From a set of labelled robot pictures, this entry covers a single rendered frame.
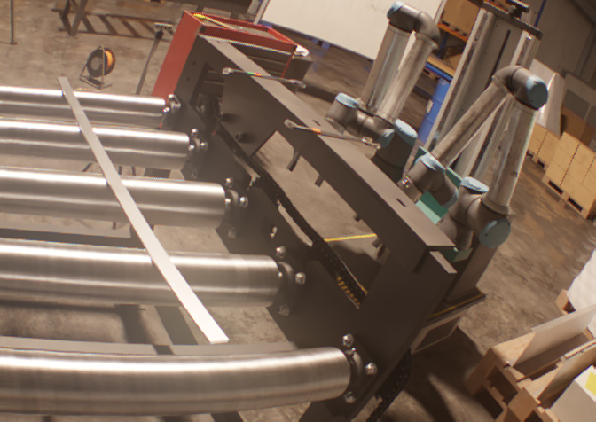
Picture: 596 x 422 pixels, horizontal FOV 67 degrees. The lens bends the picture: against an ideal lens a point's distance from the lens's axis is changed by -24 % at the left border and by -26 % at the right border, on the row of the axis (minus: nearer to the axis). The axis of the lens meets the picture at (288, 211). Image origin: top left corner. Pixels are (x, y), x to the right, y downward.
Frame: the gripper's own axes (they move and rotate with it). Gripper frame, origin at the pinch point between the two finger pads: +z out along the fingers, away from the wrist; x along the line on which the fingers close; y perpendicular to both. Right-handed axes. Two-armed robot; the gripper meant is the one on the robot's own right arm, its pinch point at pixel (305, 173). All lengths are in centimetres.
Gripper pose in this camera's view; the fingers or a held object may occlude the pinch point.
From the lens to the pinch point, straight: 215.6
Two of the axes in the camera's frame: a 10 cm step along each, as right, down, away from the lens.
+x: -7.3, -4.4, 5.1
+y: 4.5, 2.4, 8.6
